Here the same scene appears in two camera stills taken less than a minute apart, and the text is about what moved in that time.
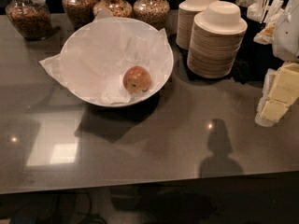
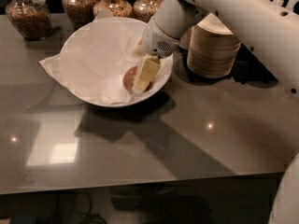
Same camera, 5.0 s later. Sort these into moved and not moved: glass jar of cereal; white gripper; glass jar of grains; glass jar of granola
Moved: white gripper
Not moved: glass jar of grains; glass jar of cereal; glass jar of granola
